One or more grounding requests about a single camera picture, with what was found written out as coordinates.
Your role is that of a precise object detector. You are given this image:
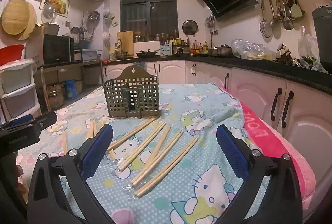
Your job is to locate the black kitchen countertop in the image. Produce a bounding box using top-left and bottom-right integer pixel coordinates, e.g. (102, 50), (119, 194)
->
(102, 54), (332, 96)

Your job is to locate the fruit wall poster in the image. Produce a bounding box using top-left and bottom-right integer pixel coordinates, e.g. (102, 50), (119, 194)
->
(40, 0), (70, 18)

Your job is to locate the black microwave oven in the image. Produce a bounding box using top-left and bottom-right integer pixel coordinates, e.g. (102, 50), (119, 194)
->
(26, 33), (72, 67)

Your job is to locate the red plastic basin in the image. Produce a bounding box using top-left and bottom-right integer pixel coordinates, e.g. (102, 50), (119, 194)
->
(0, 44), (26, 67)

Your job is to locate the dark blender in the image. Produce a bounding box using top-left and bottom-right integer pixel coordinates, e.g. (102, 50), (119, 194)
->
(71, 27), (87, 44)

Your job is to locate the white plastic drawer unit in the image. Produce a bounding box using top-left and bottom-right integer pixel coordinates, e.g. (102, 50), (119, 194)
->
(0, 58), (42, 119)

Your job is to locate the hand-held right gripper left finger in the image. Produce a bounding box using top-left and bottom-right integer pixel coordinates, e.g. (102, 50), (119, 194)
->
(27, 124), (122, 224)

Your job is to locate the pile of ginger roots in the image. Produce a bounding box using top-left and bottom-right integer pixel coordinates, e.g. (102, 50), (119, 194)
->
(276, 42), (293, 64)

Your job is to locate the green plastic utensil holder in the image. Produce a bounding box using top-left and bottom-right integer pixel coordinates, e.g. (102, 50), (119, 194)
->
(104, 66), (160, 119)

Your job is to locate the clear plastic bag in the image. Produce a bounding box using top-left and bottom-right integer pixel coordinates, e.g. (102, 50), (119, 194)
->
(231, 39), (277, 61)

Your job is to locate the blue plastic knife rack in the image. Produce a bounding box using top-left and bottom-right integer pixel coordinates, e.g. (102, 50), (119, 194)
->
(160, 44), (173, 56)

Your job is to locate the dark kitchen window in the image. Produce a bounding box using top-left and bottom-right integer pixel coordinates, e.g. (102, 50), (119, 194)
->
(121, 0), (179, 41)

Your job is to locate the row of glass jars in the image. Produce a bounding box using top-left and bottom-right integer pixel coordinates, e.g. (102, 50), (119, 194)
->
(134, 31), (179, 43)

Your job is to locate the cat printed blue blanket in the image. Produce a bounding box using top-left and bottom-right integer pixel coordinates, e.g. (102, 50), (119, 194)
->
(17, 82), (269, 224)

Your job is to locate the steel pot with lid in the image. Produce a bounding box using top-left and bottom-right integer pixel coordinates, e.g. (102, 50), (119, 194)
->
(216, 44), (232, 57)

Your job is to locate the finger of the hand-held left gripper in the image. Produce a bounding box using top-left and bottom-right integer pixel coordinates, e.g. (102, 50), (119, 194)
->
(0, 114), (36, 131)
(16, 111), (58, 136)

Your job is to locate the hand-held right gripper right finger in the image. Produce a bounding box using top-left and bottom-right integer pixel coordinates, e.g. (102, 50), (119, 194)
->
(216, 124), (304, 224)

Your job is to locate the grey tall appliance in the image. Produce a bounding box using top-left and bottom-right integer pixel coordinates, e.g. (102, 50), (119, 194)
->
(312, 6), (332, 72)

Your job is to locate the wooden cutting board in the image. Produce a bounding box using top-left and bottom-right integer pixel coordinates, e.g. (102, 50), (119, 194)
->
(117, 31), (134, 53)

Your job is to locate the group of condiment bottles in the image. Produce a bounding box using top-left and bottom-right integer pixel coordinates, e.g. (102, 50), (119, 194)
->
(190, 39), (210, 54)

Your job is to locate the steel pot lid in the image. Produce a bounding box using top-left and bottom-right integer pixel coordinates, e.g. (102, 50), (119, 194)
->
(182, 20), (199, 35)

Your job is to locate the round bamboo tray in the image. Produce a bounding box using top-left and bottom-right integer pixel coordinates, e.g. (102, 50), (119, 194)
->
(1, 0), (37, 41)

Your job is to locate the blue tin can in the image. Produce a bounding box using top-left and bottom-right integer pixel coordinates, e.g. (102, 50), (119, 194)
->
(63, 80), (76, 100)

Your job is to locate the glass pot lid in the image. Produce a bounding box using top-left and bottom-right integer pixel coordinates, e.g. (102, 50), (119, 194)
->
(41, 2), (60, 25)

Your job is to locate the row of hanging kitchen utensils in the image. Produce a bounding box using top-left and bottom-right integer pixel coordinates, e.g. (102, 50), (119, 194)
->
(259, 0), (304, 38)

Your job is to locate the wooden storage shelf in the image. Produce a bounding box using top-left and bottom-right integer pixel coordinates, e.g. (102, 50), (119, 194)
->
(36, 58), (104, 113)

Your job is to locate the light blue plastic container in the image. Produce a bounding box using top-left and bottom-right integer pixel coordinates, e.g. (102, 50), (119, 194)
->
(82, 49), (103, 61)

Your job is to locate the person's left hand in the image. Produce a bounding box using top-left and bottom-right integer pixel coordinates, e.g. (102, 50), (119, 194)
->
(15, 153), (28, 195)

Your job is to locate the bunch of wooden chopsticks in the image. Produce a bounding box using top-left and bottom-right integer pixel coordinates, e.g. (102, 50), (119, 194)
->
(62, 117), (200, 198)

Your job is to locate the black wok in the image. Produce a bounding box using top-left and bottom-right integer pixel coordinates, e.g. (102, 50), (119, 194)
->
(135, 49), (162, 58)

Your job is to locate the plastic bag of greens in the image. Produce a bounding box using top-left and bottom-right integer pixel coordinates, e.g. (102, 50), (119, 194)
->
(298, 26), (326, 71)

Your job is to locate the pink towel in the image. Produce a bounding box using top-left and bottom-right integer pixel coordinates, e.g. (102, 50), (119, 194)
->
(218, 85), (317, 213)

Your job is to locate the large steel stockpot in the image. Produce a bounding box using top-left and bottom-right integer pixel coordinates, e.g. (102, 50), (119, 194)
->
(47, 83), (64, 108)

